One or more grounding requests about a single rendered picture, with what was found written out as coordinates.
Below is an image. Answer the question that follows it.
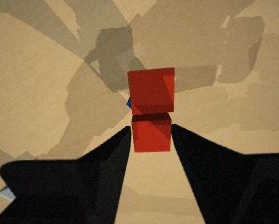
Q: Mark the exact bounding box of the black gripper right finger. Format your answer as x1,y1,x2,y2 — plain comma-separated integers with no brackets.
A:
171,124,279,224

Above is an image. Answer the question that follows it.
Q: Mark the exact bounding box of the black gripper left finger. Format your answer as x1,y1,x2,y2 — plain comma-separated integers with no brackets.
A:
0,126,131,224

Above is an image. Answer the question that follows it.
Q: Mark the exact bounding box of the red cube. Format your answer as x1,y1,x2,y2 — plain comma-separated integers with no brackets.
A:
127,67,175,115
131,112,172,153

